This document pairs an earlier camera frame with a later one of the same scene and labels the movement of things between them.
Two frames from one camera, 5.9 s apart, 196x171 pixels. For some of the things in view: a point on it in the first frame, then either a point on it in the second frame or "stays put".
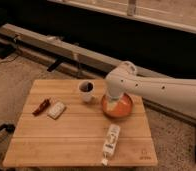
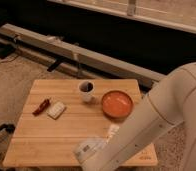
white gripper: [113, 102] -> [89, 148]
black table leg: [9, 127] stays put
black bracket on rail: [55, 63] stays put
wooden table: [56, 127] stays put
